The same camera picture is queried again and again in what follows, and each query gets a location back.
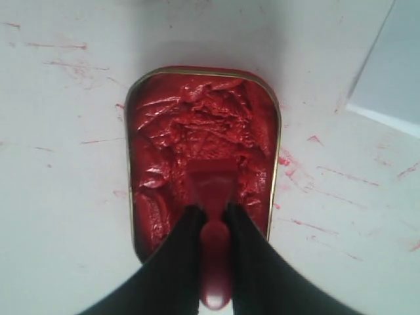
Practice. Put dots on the red ink paste tin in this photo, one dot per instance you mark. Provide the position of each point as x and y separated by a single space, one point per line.
178 114

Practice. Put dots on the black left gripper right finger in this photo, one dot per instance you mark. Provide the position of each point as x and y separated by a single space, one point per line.
264 283

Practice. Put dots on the white paper sheet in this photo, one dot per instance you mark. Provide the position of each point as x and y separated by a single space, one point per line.
387 87

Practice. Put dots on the red stamp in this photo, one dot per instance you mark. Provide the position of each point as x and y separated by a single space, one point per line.
212 185

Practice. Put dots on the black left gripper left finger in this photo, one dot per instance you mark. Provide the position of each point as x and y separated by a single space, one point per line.
169 281

